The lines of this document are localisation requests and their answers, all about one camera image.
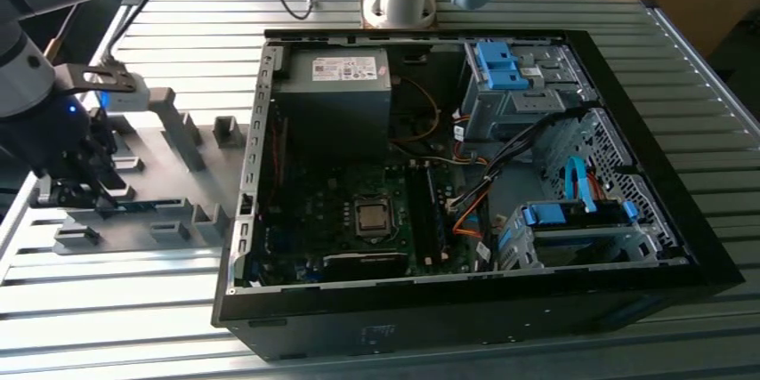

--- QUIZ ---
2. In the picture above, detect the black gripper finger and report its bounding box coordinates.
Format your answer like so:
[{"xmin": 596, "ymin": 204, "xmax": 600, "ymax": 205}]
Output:
[
  {"xmin": 88, "ymin": 130, "xmax": 129, "ymax": 197},
  {"xmin": 35, "ymin": 150, "xmax": 117, "ymax": 216}
]

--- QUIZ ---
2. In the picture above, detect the RAM stick with black chips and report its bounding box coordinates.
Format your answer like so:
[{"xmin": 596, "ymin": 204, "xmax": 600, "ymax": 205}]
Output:
[{"xmin": 425, "ymin": 165, "xmax": 451, "ymax": 263}]

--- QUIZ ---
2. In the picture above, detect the grey parts rack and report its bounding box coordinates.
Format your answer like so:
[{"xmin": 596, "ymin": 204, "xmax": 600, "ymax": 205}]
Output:
[{"xmin": 52, "ymin": 88, "xmax": 248, "ymax": 256}]

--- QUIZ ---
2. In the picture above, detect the green motherboard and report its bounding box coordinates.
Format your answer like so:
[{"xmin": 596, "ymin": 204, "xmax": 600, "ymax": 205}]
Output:
[{"xmin": 260, "ymin": 159, "xmax": 476, "ymax": 286}]

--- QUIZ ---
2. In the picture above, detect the grey power supply unit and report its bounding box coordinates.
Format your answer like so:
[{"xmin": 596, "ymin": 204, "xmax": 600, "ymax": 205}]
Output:
[{"xmin": 273, "ymin": 47, "xmax": 395, "ymax": 163}]

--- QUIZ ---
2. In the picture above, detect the CPU socket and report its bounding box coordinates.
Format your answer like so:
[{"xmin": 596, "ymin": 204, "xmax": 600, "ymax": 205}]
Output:
[{"xmin": 353, "ymin": 195, "xmax": 397, "ymax": 244}]

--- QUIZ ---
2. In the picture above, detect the black graphics card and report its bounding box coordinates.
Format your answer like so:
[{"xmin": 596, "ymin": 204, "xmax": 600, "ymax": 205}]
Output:
[{"xmin": 321, "ymin": 249, "xmax": 412, "ymax": 282}]

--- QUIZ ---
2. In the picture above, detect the black PC case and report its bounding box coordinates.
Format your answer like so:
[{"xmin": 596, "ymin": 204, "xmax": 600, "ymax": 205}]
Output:
[{"xmin": 212, "ymin": 28, "xmax": 747, "ymax": 361}]

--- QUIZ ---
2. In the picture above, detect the grey optical drive cage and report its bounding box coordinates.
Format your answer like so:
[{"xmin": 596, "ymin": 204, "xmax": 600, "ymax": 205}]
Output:
[{"xmin": 461, "ymin": 40, "xmax": 600, "ymax": 141}]

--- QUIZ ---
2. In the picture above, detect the grey disk bay cage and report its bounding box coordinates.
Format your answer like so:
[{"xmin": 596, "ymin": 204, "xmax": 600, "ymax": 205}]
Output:
[{"xmin": 496, "ymin": 199, "xmax": 689, "ymax": 271}]

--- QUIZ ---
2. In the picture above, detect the blue disk carrier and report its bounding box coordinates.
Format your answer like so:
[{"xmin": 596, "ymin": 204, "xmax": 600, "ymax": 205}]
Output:
[{"xmin": 525, "ymin": 201, "xmax": 641, "ymax": 226}]

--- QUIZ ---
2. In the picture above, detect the black camera bracket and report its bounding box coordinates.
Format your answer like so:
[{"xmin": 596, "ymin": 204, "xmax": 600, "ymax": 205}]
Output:
[{"xmin": 53, "ymin": 62, "xmax": 144, "ymax": 97}]

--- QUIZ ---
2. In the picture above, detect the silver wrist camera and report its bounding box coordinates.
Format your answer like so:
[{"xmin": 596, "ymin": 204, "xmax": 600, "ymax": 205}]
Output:
[{"xmin": 100, "ymin": 81, "xmax": 151, "ymax": 113}]

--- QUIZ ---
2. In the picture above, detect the orange wire loop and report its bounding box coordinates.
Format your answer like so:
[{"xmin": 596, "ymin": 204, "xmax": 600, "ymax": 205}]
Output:
[{"xmin": 388, "ymin": 79, "xmax": 441, "ymax": 145}]

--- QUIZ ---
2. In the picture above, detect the orange flat cable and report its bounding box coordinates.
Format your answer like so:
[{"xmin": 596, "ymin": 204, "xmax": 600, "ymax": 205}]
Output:
[{"xmin": 452, "ymin": 190, "xmax": 495, "ymax": 238}]

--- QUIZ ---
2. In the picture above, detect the black cable bundle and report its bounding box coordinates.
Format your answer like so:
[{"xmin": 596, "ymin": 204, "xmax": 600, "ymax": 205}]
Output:
[{"xmin": 451, "ymin": 110, "xmax": 575, "ymax": 212}]

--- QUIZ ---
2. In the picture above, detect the blue drive latch bracket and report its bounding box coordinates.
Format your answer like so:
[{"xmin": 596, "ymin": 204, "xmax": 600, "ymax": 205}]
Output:
[{"xmin": 473, "ymin": 41, "xmax": 531, "ymax": 93}]

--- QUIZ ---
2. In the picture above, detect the blue flat data cable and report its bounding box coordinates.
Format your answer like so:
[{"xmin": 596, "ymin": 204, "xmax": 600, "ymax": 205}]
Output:
[{"xmin": 563, "ymin": 155, "xmax": 599, "ymax": 214}]

